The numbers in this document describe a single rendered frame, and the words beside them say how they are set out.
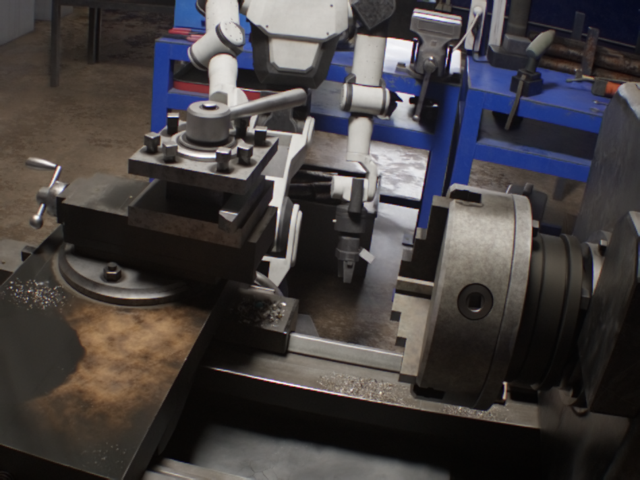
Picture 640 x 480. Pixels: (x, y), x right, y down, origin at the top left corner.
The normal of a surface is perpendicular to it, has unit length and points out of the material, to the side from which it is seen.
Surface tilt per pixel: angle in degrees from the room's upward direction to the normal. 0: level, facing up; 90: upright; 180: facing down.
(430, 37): 66
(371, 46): 79
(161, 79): 90
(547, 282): 39
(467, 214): 16
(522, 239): 27
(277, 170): 33
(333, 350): 45
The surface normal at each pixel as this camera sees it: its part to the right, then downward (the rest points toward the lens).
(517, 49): -0.06, 0.47
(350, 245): 0.11, 0.11
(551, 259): 0.04, -0.66
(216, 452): 0.13, -0.81
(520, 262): -0.03, -0.40
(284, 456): -0.28, -0.79
